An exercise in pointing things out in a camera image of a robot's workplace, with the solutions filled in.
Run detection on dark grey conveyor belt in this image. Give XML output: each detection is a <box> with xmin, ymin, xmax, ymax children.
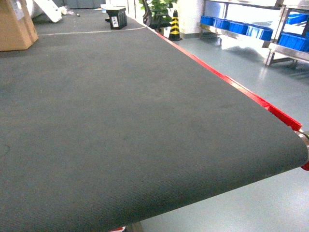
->
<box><xmin>0</xmin><ymin>28</ymin><xmax>308</xmax><ymax>232</ymax></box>

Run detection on yellow black traffic cone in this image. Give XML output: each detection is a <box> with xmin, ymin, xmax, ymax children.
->
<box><xmin>169</xmin><ymin>10</ymin><xmax>182</xmax><ymax>41</ymax></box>

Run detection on large cardboard box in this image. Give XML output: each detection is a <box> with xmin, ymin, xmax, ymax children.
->
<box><xmin>0</xmin><ymin>0</ymin><xmax>38</xmax><ymax>52</ymax></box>

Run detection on black crate with label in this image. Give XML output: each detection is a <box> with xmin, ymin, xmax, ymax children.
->
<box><xmin>106</xmin><ymin>6</ymin><xmax>127</xmax><ymax>30</ymax></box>

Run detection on steel shelf rack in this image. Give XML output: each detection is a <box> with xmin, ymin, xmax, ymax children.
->
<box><xmin>199</xmin><ymin>0</ymin><xmax>309</xmax><ymax>66</ymax></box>

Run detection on green potted plant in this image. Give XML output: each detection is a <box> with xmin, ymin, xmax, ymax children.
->
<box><xmin>139</xmin><ymin>0</ymin><xmax>178</xmax><ymax>29</ymax></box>

